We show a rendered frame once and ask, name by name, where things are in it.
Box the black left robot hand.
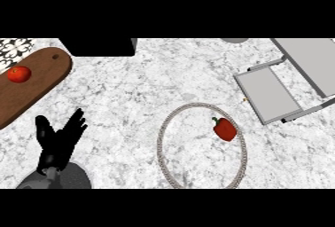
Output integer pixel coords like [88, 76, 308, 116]
[33, 107, 88, 176]

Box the grey tiered shelf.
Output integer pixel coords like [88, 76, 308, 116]
[233, 38, 335, 126]

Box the brown wooden cutting board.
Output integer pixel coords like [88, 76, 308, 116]
[0, 46, 73, 130]

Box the red tomato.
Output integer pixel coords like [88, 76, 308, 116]
[5, 66, 32, 84]

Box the black appliance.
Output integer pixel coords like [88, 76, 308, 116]
[57, 38, 138, 58]

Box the red bell pepper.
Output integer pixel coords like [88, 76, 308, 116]
[211, 116, 239, 143]

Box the grey round object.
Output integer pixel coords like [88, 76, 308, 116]
[219, 38, 250, 44]

